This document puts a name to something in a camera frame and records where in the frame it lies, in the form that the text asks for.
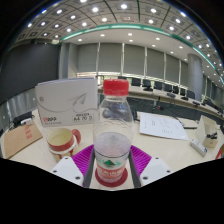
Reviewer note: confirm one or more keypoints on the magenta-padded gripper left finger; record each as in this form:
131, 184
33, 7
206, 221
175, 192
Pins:
66, 170

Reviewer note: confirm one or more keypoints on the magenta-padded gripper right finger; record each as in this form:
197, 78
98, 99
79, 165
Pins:
155, 170

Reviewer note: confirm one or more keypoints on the clear red-capped water bottle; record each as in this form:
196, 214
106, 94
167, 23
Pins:
112, 133

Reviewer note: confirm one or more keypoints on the red and cream mug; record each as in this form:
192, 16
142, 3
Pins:
60, 141

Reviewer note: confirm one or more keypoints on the white printed paper sheets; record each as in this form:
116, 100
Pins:
161, 126

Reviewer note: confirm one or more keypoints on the small beige cardboard box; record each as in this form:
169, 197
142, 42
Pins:
205, 128

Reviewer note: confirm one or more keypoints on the white copy paper box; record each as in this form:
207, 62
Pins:
63, 103

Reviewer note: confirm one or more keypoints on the black flat device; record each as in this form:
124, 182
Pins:
20, 118

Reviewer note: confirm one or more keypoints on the long curved conference desk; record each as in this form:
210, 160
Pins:
146, 95

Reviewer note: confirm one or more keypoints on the black desk microphones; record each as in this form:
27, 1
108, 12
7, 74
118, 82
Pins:
184, 98

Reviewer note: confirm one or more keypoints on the black office chairs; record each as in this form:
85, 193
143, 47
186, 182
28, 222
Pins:
146, 83

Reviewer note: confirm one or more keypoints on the round ceiling lights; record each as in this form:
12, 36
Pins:
124, 6

